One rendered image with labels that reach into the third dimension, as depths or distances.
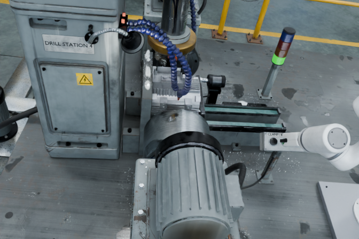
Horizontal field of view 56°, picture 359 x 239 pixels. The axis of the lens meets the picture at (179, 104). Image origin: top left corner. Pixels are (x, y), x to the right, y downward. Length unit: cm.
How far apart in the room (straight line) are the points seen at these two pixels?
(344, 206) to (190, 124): 77
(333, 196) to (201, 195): 93
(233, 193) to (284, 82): 132
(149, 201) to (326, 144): 52
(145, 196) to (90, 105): 43
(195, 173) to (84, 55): 54
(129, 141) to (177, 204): 73
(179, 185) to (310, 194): 91
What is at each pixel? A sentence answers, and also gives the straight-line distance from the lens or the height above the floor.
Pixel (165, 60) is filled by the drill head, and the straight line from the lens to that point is 159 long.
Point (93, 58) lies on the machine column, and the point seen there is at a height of 134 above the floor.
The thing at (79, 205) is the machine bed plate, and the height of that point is 80.
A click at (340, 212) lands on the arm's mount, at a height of 83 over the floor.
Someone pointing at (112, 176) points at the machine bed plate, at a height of 80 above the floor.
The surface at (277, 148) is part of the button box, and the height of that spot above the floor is 105.
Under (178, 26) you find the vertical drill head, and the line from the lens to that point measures 121.
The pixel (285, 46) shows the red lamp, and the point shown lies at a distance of 174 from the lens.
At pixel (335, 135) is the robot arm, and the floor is 134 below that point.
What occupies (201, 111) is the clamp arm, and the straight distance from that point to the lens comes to 141.
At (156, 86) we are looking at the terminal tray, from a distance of 136.
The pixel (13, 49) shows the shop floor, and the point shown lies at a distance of 359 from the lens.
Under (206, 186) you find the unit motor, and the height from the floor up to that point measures 135.
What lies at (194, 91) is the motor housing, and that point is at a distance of 140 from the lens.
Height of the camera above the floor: 201
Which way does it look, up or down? 44 degrees down
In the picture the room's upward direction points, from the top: 9 degrees clockwise
